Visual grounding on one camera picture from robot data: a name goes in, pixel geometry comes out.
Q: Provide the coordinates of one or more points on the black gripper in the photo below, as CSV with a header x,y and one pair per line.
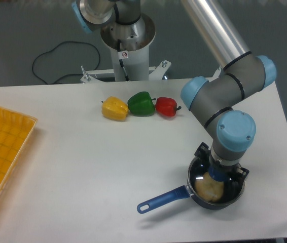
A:
x,y
221,168

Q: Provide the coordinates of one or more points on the glass pot lid blue knob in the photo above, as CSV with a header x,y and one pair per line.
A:
x,y
197,168

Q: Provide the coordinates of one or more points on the black pot blue handle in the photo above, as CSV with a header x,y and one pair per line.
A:
x,y
168,197

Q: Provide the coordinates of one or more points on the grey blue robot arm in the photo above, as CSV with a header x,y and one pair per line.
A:
x,y
211,102

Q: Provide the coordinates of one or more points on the round beige bread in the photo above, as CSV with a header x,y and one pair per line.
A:
x,y
209,189

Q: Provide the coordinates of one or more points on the red bell pepper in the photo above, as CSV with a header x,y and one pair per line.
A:
x,y
167,107

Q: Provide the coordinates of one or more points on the green bell pepper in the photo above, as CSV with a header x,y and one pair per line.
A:
x,y
141,104

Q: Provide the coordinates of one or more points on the yellow bell pepper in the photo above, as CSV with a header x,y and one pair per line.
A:
x,y
115,109

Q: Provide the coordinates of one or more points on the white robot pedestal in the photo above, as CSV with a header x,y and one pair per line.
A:
x,y
129,49

